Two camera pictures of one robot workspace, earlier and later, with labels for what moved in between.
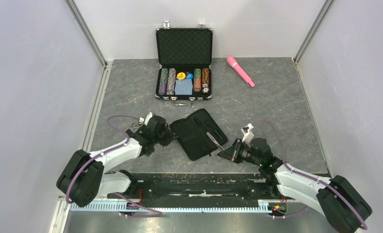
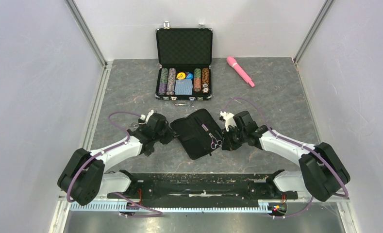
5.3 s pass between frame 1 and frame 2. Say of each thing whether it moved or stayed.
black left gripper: stayed
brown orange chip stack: stayed
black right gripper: moved
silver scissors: stayed
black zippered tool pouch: stayed
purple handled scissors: moved
